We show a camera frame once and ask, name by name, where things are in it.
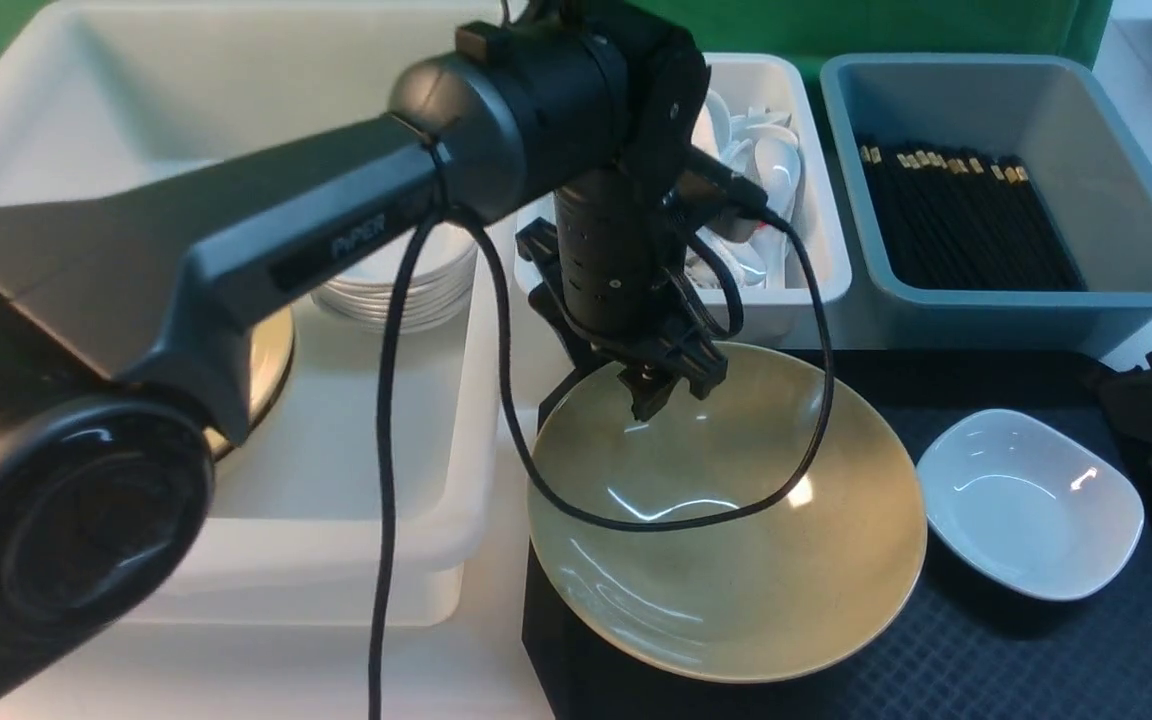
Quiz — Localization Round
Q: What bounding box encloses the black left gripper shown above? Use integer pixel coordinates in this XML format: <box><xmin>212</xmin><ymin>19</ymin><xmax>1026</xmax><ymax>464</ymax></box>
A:
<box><xmin>516</xmin><ymin>167</ymin><xmax>727</xmax><ymax>420</ymax></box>

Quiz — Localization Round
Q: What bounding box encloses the white square sauce dish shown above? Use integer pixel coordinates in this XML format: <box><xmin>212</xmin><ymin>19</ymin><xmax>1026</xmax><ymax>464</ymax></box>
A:
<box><xmin>916</xmin><ymin>407</ymin><xmax>1146</xmax><ymax>602</ymax></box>

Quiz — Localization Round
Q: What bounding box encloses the yellow noodle bowl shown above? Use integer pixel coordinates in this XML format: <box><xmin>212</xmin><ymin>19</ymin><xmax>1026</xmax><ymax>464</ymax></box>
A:
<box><xmin>526</xmin><ymin>343</ymin><xmax>929</xmax><ymax>683</ymax></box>

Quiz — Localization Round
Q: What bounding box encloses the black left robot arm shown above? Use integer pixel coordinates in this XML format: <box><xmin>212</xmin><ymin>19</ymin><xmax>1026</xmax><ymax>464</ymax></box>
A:
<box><xmin>0</xmin><ymin>1</ymin><xmax>723</xmax><ymax>698</ymax></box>

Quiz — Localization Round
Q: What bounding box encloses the stacked yellow bowl top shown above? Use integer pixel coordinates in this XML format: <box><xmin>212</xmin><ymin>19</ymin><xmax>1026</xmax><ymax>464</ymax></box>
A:
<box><xmin>248</xmin><ymin>306</ymin><xmax>294</xmax><ymax>432</ymax></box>

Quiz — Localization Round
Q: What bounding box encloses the white spoon bin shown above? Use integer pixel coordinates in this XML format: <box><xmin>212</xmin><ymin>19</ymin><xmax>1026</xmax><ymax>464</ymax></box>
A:
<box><xmin>514</xmin><ymin>52</ymin><xmax>852</xmax><ymax>351</ymax></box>

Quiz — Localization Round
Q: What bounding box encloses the stack of white sauce dishes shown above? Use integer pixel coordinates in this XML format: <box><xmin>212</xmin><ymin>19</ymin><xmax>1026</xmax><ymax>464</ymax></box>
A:
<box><xmin>311</xmin><ymin>223</ymin><xmax>477</xmax><ymax>333</ymax></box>

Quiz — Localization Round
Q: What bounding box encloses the pile of white spoons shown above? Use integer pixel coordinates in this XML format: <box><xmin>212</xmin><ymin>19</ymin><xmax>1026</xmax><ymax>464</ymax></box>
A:
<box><xmin>692</xmin><ymin>90</ymin><xmax>803</xmax><ymax>287</ymax></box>

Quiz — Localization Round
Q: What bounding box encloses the grey-blue chopstick bin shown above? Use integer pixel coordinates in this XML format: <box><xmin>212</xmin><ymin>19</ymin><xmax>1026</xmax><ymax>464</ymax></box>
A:
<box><xmin>820</xmin><ymin>53</ymin><xmax>1152</xmax><ymax>357</ymax></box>

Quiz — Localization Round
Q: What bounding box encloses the black chopsticks bundle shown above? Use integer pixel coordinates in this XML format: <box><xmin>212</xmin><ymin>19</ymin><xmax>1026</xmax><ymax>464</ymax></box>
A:
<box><xmin>858</xmin><ymin>136</ymin><xmax>1087</xmax><ymax>291</ymax></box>

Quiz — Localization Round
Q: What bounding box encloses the green backdrop cloth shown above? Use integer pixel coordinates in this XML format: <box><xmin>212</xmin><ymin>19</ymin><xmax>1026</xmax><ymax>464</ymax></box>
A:
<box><xmin>639</xmin><ymin>1</ymin><xmax>1112</xmax><ymax>67</ymax></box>

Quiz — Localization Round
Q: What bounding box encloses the large white plastic tub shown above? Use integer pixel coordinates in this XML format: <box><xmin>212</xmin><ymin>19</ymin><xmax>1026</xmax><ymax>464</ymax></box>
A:
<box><xmin>0</xmin><ymin>1</ymin><xmax>500</xmax><ymax>626</ymax></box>

